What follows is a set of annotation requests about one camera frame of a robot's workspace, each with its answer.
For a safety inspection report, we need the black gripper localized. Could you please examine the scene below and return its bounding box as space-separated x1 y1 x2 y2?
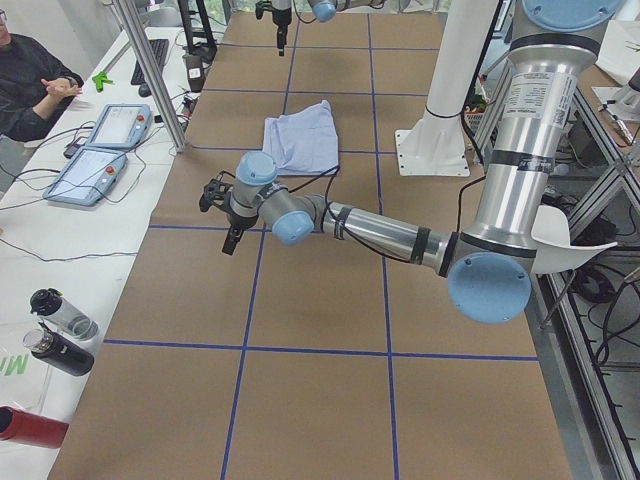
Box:
272 0 291 57
222 207 255 256

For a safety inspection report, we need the light blue striped shirt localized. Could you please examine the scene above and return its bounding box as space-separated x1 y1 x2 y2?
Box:
262 100 339 176

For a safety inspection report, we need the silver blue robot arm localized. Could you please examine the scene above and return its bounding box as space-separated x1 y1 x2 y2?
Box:
221 1 619 324
255 0 385 57

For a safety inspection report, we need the black keyboard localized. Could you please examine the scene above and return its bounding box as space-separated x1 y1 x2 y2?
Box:
130 38 171 86

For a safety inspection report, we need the black computer mouse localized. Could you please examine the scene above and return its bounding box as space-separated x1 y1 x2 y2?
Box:
138 83 152 98

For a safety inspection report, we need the lower blue teach pendant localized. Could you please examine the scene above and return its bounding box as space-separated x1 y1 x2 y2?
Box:
42 147 127 207

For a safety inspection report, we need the blue teach pendant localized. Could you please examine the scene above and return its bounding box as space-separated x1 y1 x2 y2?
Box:
85 104 153 150
42 147 127 207

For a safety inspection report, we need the upper blue teach pendant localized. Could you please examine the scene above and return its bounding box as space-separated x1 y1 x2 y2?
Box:
85 104 153 150

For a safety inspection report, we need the green plastic clamp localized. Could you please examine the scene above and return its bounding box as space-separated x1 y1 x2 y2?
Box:
92 71 113 93

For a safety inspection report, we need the clear bottle black lid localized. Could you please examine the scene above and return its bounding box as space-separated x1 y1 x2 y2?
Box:
30 288 98 340

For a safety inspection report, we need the black water bottle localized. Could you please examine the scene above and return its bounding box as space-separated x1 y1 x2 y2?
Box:
23 329 94 377

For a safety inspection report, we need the seated person in black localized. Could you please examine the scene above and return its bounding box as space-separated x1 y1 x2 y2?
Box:
0 12 84 143

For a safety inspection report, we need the red water bottle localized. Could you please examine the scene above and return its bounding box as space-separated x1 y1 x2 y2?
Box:
1 406 69 449

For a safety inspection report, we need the white plastic chair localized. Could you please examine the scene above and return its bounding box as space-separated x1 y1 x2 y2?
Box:
531 205 617 274

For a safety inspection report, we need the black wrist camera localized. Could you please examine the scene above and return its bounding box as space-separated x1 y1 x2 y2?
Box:
198 170 235 213
255 0 273 20

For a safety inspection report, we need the aluminium frame post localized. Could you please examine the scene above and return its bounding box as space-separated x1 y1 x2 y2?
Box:
113 0 186 153

